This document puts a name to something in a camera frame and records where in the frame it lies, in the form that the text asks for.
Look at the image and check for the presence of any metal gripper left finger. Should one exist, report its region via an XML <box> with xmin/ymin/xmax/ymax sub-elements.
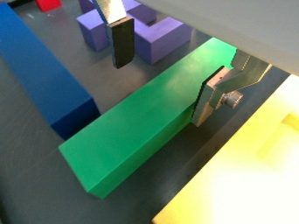
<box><xmin>92</xmin><ymin>0</ymin><xmax>135</xmax><ymax>68</ymax></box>

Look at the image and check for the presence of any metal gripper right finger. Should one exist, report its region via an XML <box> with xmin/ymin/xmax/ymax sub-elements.
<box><xmin>191</xmin><ymin>49</ymin><xmax>273</xmax><ymax>127</ymax></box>

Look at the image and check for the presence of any green rectangular block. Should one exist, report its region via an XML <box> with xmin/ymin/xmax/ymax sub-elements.
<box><xmin>60</xmin><ymin>38</ymin><xmax>237</xmax><ymax>199</ymax></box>

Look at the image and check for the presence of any yellow slotted board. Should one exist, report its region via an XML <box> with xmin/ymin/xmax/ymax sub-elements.
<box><xmin>154</xmin><ymin>75</ymin><xmax>299</xmax><ymax>224</ymax></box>

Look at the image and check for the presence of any purple interlocking block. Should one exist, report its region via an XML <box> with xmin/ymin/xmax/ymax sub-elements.
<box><xmin>76</xmin><ymin>0</ymin><xmax>193</xmax><ymax>64</ymax></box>

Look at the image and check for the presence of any red interlocking block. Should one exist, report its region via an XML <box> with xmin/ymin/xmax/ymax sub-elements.
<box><xmin>35</xmin><ymin>0</ymin><xmax>62</xmax><ymax>12</ymax></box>

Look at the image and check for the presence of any blue long block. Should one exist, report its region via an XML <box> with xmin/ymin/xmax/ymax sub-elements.
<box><xmin>0</xmin><ymin>3</ymin><xmax>99</xmax><ymax>139</ymax></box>

